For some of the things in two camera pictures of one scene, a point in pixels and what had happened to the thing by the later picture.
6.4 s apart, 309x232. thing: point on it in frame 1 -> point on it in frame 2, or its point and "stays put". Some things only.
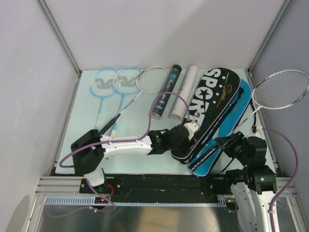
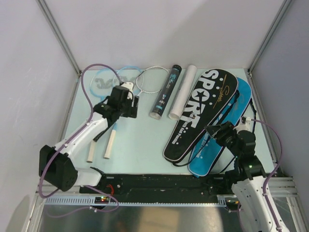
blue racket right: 126,80 stays put
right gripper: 227,148 -> 226,128
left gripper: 184,149 -> 132,112
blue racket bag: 210,154 stays put
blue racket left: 102,84 stays put
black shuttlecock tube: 161,102 stays put
